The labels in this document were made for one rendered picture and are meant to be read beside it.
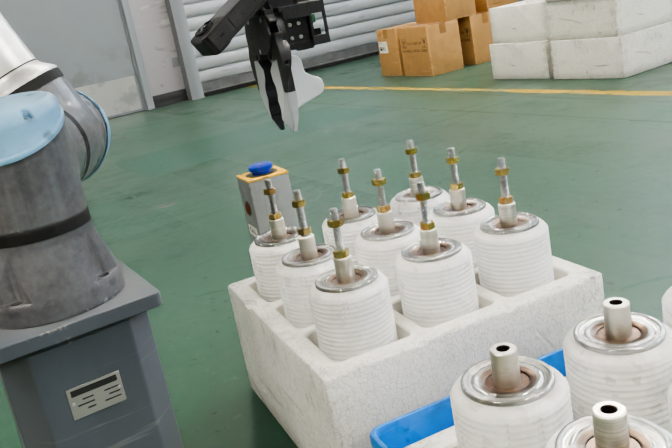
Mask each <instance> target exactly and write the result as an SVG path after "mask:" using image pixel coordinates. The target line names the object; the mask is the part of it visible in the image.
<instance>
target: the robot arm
mask: <svg viewBox="0 0 672 448"><path fill-rule="evenodd" d="M317 12H322V17H323V22H324V28H325V33H324V34H321V29H320V28H314V26H313V23H314V22H316V20H315V15H314V14H312V13H317ZM244 25H245V34H246V40H247V44H248V52H249V59H250V64H251V68H252V71H253V74H254V78H255V81H256V84H257V87H258V90H259V91H260V94H261V97H262V100H263V103H264V105H265V107H266V109H267V112H268V114H269V116H270V118H271V120H272V121H273V122H274V124H275V125H276V126H277V127H278V129H279V130H284V129H285V127H284V122H285V123H286V124H287V126H288V127H289V128H290V129H291V130H292V131H293V132H296V131H298V124H299V114H298V108H299V107H300V106H302V105H304V104H305V103H307V102H309V101H310V100H312V99H314V98H315V97H317V96H319V95H320V94H321V93H322V92H323V90H324V84H323V81H322V79H321V78H320V77H317V76H313V75H309V74H307V73H306V72H305V71H304V68H303V65H302V61H301V59H300V58H299V57H298V56H296V55H291V51H292V50H297V51H301V50H306V49H310V48H314V46H315V45H317V44H322V43H326V42H331V40H330V35H329V29H328V24H327V18H326V13H325V7H324V2H323V0H228V1H227V2H226V3H225V4H224V5H223V6H222V7H221V8H220V9H219V10H218V11H217V12H216V13H215V15H214V16H213V17H212V18H211V19H210V20H209V21H207V22H205V23H204V24H203V25H202V26H201V27H200V28H199V29H198V30H197V32H196V33H195V36H194V37H193V38H192V39H191V44H192V45H193V46H194V47H195V48H196V49H197V50H198V51H199V52H200V54H201V55H202V56H211V55H219V54H220V53H221V52H222V51H223V50H224V49H225V48H226V47H227V46H228V45H229V44H230V43H231V40H232V39H233V37H234V36H235V35H236V34H237V33H238V32H239V31H240V30H241V29H242V28H243V27H244ZM110 141H111V130H110V125H109V121H108V119H107V116H106V114H105V113H104V111H103V109H102V108H101V107H100V106H99V104H98V103H97V102H96V101H94V100H93V99H92V98H90V97H89V96H87V95H86V94H84V93H82V92H79V91H76V90H75V89H74V87H73V86H72V85H71V83H70V82H69V81H68V79H67V78H66V77H65V76H64V74H63V73H62V72H61V70H60V69H59V68H58V67H57V66H56V65H54V64H49V63H43V62H40V61H38V60H37V59H36V58H35V57H34V55H33V54H32V53H31V52H30V50H29V49H28V48H27V46H26V45H25V44H24V43H23V41H22V40H21V39H20V37H19V36H18V35H17V33H16V32H15V31H14V30H13V28H12V27H11V26H10V24H9V23H8V22H7V21H6V19H5V18H4V17H3V15H2V14H1V13H0V329H4V330H18V329H27V328H34V327H39V326H44V325H48V324H52V323H56V322H59V321H63V320H66V319H69V318H72V317H75V316H77V315H80V314H82V313H85V312H87V311H90V310H92V309H94V308H96V307H98V306H100V305H102V304H104V303H105V302H107V301H109V300H110V299H112V298H113V297H114V296H116V295H117V294H118V293H119V292H120V291H121V290H122V289H123V287H124V285H125V280H124V276H123V272H122V269H121V266H120V263H119V262H118V260H117V259H116V257H115V256H114V254H113V253H112V251H111V250H110V249H109V247H108V246H107V244H106V243H105V241H104V240H103V238H102V237H101V235H100V234H99V232H98V231H97V229H96V228H95V227H94V225H93V222H92V219H91V216H90V212H89V209H88V205H87V201H86V198H85V194H84V191H83V187H82V183H81V182H82V181H84V180H86V179H88V178H89V177H90V176H92V175H93V174H94V173H95V172H96V171H97V170H98V169H99V167H100V166H101V164H102V163H103V161H104V159H105V157H106V155H107V153H108V150H109V147H110Z"/></svg>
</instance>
